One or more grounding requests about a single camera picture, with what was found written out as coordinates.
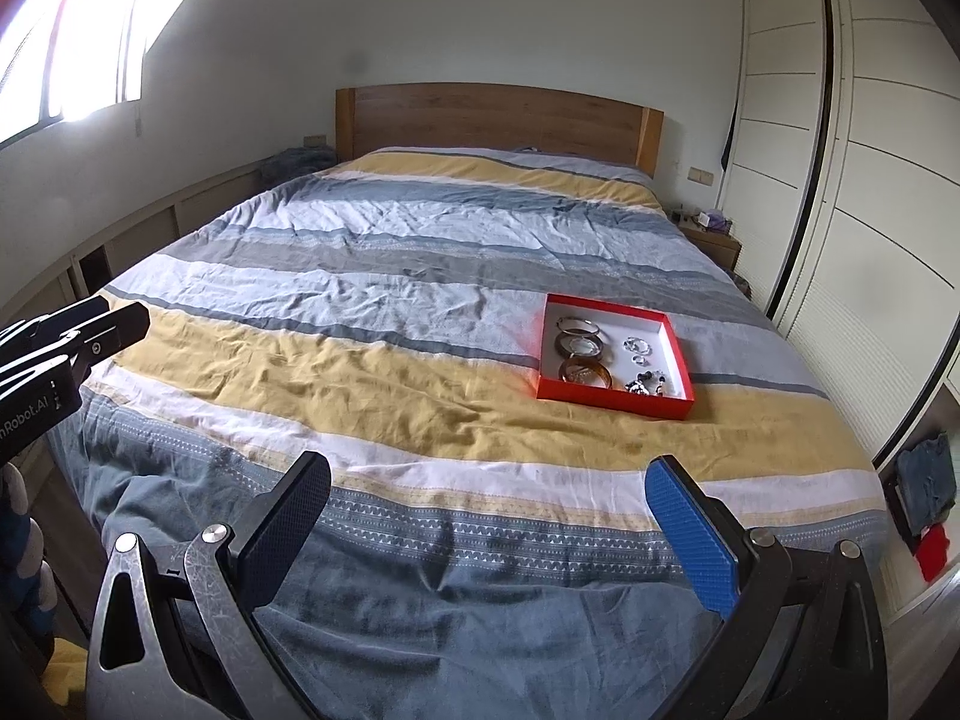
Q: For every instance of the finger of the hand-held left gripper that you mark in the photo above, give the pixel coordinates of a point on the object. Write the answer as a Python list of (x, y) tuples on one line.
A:
[(112, 334), (52, 322)]

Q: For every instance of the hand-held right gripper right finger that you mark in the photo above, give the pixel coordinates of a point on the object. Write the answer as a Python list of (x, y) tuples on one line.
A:
[(694, 536)]

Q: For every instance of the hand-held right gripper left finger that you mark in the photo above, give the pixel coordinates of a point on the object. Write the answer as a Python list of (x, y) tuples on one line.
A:
[(281, 536)]

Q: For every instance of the red jewelry box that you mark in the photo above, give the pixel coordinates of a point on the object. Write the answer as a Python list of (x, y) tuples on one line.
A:
[(615, 399)]

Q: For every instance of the amber bangle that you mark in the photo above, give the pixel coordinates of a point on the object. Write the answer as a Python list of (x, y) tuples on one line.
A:
[(570, 382)]

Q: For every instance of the dark bangle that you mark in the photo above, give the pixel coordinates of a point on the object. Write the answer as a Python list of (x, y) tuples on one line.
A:
[(559, 349)]

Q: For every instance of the large silver bangle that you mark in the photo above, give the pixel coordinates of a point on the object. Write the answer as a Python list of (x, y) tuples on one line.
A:
[(564, 330)]

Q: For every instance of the white window ledge cabinet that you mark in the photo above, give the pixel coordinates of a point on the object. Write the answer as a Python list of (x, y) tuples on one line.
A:
[(150, 225)]

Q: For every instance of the blue jeans pile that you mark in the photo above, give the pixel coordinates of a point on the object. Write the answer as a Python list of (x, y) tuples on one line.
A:
[(926, 480)]

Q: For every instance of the red cloth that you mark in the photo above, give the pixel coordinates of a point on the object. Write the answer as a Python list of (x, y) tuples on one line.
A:
[(934, 555)]

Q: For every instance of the grey knitted cloth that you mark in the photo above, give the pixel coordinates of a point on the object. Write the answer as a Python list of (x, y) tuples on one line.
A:
[(296, 163)]

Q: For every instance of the dark waste basket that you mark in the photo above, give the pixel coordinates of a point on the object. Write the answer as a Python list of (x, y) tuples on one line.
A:
[(744, 286)]

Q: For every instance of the yellow cloth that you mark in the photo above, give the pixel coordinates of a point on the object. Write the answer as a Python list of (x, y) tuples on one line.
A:
[(67, 679)]

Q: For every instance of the bed with striped duvet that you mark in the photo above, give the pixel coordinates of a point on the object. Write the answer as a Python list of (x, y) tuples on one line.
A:
[(420, 300)]

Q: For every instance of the window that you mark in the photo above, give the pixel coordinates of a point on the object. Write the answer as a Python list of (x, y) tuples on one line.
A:
[(82, 37)]

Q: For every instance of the wooden nightstand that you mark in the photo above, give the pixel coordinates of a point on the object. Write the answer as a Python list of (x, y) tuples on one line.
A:
[(716, 244)]

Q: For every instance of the white sliding wardrobe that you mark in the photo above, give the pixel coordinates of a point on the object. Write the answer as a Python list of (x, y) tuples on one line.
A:
[(870, 202)]

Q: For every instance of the wooden bed headboard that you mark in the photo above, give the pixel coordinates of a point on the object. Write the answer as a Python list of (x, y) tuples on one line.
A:
[(495, 120)]

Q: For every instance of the wall switch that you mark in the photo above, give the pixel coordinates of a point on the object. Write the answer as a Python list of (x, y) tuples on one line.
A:
[(700, 175)]

